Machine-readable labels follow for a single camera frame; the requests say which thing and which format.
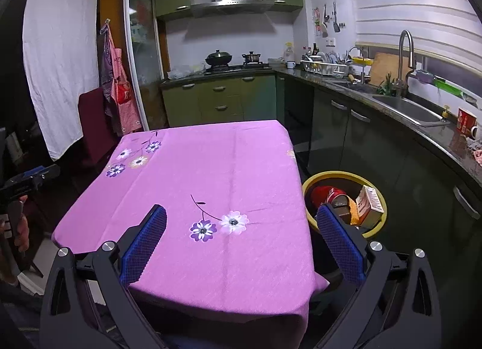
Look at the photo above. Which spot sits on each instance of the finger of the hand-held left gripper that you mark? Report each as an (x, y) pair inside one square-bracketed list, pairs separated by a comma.
[(35, 175)]

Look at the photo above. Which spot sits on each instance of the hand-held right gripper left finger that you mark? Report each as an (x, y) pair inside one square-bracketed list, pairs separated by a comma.
[(145, 247)]

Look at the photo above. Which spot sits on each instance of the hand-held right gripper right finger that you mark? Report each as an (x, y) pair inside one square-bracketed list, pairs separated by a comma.
[(340, 247)]

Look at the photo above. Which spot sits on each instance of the orange foam fruit net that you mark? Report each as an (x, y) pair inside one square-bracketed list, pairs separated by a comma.
[(352, 213)]

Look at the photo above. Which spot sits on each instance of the dark brown square box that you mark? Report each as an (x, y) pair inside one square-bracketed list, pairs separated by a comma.
[(340, 204)]

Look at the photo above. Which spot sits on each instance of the pink drink carton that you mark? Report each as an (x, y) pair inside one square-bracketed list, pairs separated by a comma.
[(371, 202)]

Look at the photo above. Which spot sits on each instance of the red soda can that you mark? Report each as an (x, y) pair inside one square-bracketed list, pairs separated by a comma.
[(325, 194)]

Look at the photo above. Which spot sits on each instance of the yellow-rimmed black trash bin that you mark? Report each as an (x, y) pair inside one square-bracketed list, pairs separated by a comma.
[(339, 175)]

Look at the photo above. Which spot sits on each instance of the person's left hand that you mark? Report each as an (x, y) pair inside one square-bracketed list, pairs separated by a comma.
[(22, 232)]

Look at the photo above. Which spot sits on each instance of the maroon chair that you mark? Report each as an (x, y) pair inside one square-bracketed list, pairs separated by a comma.
[(96, 126)]

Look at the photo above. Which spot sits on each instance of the dark base cabinets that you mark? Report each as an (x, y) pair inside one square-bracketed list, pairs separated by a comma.
[(376, 153)]

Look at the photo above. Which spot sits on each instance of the pink floral tablecloth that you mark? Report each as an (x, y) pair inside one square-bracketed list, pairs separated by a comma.
[(211, 168)]

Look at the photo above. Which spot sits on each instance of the white hanging sheet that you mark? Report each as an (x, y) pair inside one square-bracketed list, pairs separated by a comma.
[(60, 62)]

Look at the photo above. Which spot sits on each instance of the pink checked apron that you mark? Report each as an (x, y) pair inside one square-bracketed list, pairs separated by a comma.
[(124, 100)]

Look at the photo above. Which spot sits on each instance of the steel sink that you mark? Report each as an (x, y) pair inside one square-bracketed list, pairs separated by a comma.
[(408, 108)]

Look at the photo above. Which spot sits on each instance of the pink dish cloth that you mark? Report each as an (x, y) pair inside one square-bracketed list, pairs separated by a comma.
[(476, 153)]

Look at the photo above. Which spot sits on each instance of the green base cabinets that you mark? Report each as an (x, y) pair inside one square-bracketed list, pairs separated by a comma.
[(222, 100)]

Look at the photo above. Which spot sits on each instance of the wooden rolling pin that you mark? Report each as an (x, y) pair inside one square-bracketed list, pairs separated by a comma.
[(354, 78)]

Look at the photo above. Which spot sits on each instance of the glass sliding door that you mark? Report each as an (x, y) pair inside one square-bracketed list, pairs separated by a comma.
[(145, 44)]

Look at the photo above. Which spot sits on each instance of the red mug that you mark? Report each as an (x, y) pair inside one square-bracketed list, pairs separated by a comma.
[(465, 121)]

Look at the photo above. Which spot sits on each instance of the clear plastic bag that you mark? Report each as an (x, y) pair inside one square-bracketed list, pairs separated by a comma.
[(186, 72)]

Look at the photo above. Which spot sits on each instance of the dish rack with dishes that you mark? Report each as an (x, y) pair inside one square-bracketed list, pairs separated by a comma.
[(325, 66)]

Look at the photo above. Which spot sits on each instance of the wooden cutting board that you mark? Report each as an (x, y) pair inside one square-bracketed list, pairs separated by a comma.
[(388, 68)]

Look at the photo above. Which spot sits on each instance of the yellow sponge holder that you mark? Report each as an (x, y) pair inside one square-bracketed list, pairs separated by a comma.
[(362, 61)]

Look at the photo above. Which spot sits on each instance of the green plastic strip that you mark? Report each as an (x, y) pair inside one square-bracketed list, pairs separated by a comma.
[(453, 87)]

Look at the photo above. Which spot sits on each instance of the dark sauce bottle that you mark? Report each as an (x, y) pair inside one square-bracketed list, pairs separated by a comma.
[(314, 50)]

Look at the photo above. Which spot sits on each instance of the plastic jar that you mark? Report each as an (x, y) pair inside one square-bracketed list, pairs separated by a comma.
[(289, 53)]

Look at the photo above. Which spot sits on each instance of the black gas stove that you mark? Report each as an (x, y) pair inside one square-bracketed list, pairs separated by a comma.
[(237, 68)]

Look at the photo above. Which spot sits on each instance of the black wok with lid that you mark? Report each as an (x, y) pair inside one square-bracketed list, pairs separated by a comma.
[(218, 59)]

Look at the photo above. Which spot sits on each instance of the small steel pot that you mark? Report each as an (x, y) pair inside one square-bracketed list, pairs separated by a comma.
[(251, 57)]

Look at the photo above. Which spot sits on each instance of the steel kitchen faucet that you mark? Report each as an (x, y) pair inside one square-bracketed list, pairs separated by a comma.
[(405, 34)]

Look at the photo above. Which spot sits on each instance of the hanging kitchen utensils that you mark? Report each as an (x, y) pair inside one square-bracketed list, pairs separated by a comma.
[(335, 25)]

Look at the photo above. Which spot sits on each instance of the white window blind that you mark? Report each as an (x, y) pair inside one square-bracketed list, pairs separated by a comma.
[(414, 6)]

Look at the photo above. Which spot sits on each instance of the red wall decoration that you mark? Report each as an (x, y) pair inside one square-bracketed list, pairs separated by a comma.
[(317, 21)]

